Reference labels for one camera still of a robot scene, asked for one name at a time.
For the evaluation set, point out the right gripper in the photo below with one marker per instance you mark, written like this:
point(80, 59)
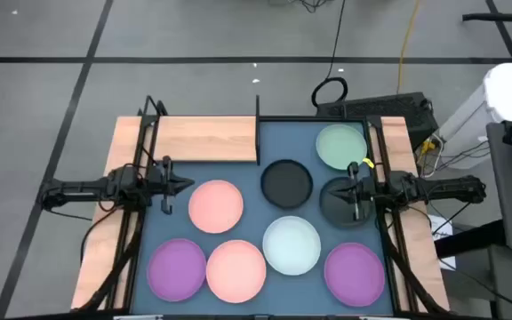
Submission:
point(365, 191)

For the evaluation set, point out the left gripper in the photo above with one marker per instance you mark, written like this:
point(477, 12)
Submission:
point(167, 195)

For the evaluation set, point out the dark grey plate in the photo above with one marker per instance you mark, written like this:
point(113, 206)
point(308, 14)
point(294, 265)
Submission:
point(336, 214)

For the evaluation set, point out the pink plate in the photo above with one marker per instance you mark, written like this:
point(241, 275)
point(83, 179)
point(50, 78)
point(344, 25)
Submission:
point(216, 206)
point(236, 271)

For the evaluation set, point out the mint green plate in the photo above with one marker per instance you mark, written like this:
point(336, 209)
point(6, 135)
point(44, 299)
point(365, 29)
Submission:
point(340, 144)

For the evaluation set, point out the black plate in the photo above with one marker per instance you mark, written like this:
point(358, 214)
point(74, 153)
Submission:
point(286, 183)

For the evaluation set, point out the pale white plate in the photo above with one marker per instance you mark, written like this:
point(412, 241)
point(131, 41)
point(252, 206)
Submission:
point(291, 245)

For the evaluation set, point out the purple plate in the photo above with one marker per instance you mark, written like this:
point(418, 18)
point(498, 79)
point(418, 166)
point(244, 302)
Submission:
point(354, 274)
point(176, 270)

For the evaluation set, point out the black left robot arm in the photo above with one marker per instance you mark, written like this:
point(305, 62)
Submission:
point(82, 189)

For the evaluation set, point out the yellow tag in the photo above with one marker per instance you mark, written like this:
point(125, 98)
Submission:
point(368, 163)

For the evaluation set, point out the blue table mat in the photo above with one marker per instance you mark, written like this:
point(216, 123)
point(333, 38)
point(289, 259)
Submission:
point(251, 213)

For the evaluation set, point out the black computer case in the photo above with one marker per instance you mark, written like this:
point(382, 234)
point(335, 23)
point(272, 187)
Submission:
point(380, 111)

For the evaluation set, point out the yellow plug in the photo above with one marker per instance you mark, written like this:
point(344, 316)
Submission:
point(427, 146)

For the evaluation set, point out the white paper sheet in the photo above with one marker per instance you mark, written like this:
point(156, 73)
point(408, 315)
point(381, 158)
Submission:
point(440, 224)

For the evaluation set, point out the silver aluminium profile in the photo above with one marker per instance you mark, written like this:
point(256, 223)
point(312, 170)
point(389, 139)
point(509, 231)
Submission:
point(376, 318)
point(138, 317)

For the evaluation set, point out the black metal beam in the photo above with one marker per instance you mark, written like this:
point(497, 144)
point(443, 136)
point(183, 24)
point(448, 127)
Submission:
point(469, 240)

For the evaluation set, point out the white cylindrical bin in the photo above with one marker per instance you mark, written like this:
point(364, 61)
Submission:
point(505, 93)

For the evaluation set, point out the long black bar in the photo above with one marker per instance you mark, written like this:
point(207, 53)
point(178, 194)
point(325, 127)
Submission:
point(500, 18)

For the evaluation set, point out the black aluminium rig frame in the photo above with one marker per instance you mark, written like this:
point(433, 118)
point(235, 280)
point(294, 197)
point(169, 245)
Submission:
point(314, 119)

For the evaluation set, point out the grey table-level camera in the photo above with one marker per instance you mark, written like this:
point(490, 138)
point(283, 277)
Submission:
point(261, 317)

